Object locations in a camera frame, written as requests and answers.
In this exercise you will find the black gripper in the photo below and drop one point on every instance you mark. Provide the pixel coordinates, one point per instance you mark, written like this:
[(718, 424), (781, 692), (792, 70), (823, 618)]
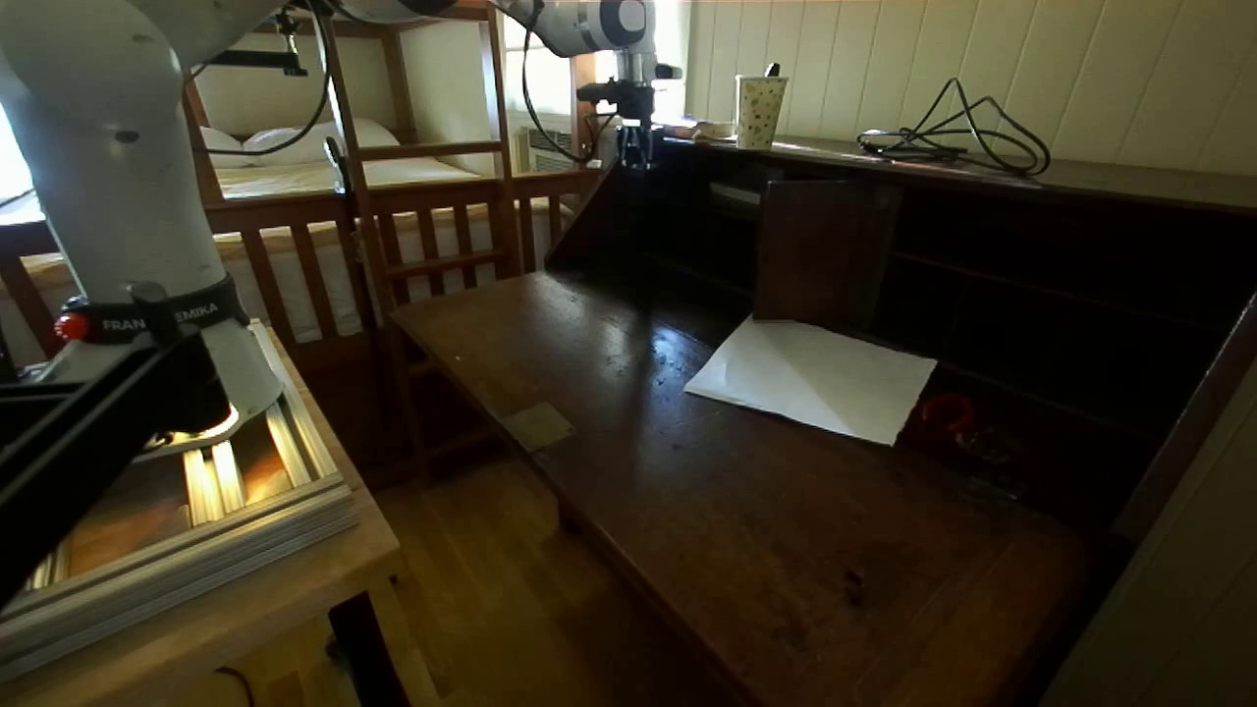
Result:
[(628, 101)]

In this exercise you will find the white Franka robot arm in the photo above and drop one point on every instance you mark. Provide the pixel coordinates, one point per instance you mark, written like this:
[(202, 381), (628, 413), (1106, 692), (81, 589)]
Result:
[(103, 158)]

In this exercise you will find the white paper cup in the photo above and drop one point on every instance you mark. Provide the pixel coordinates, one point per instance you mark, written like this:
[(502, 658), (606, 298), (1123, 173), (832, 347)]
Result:
[(758, 110)]

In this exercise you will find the black pen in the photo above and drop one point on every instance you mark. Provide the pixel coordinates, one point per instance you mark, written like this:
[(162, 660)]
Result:
[(775, 66)]

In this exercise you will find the wooden slatted chair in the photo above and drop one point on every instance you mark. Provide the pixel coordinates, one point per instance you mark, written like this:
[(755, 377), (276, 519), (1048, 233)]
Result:
[(443, 250)]

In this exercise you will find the white paper sheet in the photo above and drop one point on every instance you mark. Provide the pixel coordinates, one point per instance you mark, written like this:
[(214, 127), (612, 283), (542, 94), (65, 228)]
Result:
[(810, 377)]

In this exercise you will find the white bedding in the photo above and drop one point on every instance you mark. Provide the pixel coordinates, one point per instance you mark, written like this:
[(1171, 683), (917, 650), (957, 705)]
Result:
[(299, 152)]

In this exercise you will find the dark wooden secretary desk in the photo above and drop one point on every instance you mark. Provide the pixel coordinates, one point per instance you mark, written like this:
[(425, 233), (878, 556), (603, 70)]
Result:
[(785, 550)]

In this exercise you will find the light wooden robot table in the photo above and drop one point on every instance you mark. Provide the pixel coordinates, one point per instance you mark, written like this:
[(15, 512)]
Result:
[(260, 602)]

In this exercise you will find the wooden shelf frame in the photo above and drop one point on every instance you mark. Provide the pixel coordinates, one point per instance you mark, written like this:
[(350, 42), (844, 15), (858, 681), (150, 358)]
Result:
[(350, 158)]

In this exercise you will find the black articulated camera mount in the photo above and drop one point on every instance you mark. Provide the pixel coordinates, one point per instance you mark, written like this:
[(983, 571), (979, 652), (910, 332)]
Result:
[(256, 60)]

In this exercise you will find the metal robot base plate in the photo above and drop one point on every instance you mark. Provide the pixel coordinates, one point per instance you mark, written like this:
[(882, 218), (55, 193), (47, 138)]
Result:
[(248, 484)]

